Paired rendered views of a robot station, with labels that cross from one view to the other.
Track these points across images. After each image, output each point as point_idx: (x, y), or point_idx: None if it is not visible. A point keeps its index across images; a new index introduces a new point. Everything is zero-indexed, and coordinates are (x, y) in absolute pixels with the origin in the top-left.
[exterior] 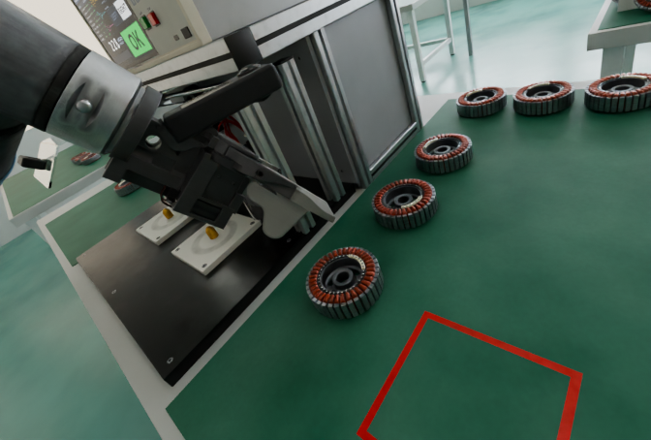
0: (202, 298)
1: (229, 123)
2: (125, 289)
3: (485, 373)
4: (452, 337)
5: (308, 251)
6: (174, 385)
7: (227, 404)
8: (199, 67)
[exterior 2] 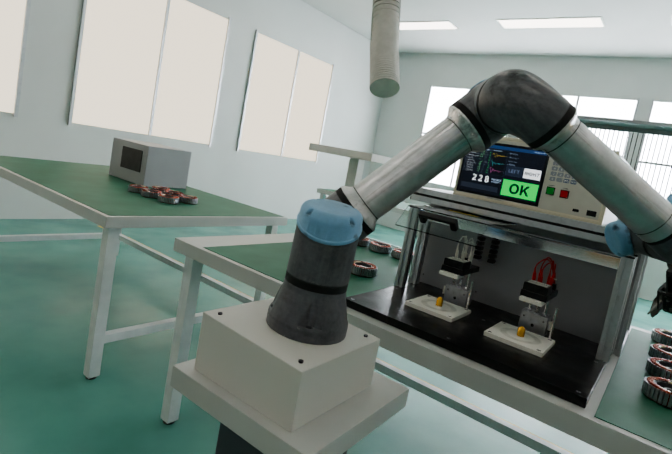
0: (559, 369)
1: (496, 261)
2: (460, 340)
3: None
4: None
5: (610, 375)
6: (585, 408)
7: (642, 425)
8: (599, 234)
